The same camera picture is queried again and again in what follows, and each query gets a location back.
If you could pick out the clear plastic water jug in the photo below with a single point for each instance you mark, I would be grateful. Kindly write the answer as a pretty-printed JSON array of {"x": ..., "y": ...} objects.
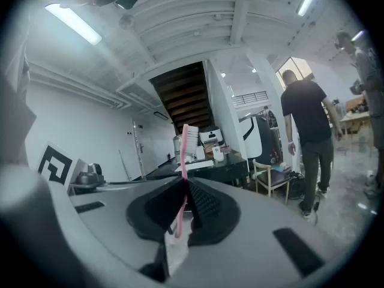
[{"x": 193, "y": 139}]

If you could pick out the white round appliance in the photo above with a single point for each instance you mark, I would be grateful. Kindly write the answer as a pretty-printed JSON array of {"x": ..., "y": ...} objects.
[{"x": 210, "y": 136}]

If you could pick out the large open cardboard box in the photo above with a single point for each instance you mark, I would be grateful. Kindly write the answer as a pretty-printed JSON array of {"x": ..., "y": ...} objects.
[{"x": 232, "y": 154}]

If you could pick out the white door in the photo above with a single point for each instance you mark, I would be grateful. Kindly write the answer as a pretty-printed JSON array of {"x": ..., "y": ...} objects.
[{"x": 139, "y": 148}]

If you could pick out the white black floor machine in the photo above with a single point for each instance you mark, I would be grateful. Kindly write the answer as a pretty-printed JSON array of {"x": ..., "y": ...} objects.
[{"x": 255, "y": 139}]

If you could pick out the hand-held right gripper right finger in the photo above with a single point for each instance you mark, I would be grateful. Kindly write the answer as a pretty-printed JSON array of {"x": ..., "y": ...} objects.
[{"x": 255, "y": 235}]

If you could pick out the white rectangular sink basin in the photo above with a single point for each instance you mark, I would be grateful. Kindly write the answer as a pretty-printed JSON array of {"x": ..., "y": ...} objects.
[{"x": 198, "y": 164}]

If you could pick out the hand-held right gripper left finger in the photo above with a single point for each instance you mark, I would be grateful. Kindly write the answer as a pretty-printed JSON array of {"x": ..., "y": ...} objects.
[{"x": 114, "y": 220}]

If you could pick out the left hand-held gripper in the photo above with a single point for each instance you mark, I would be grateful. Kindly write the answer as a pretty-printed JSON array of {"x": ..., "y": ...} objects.
[{"x": 57, "y": 166}]

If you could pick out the person's light shirt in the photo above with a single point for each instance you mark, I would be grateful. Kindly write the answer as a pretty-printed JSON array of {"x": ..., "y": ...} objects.
[{"x": 21, "y": 70}]

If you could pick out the wooden chair brown seat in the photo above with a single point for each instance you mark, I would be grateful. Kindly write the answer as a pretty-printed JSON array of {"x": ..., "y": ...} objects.
[{"x": 270, "y": 178}]

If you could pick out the black metal railing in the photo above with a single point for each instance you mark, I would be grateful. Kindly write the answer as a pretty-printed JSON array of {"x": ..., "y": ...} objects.
[{"x": 249, "y": 98}]

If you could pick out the dark wooden staircase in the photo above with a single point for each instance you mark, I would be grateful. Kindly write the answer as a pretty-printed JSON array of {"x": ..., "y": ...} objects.
[{"x": 186, "y": 94}]

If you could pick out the pink toothbrush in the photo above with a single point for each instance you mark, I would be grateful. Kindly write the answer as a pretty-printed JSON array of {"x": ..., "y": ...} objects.
[{"x": 183, "y": 148}]

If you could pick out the white soap bottle blue pump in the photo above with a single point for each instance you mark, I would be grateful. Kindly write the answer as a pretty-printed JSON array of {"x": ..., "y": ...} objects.
[{"x": 216, "y": 150}]

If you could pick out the light wooden table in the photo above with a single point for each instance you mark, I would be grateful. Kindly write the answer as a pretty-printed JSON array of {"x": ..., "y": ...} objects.
[{"x": 355, "y": 118}]

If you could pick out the teal cloth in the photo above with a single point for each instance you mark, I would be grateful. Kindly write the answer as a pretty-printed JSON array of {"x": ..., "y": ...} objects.
[{"x": 277, "y": 168}]

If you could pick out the white cup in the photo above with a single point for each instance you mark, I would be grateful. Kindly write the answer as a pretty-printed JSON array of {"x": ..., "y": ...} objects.
[{"x": 220, "y": 158}]

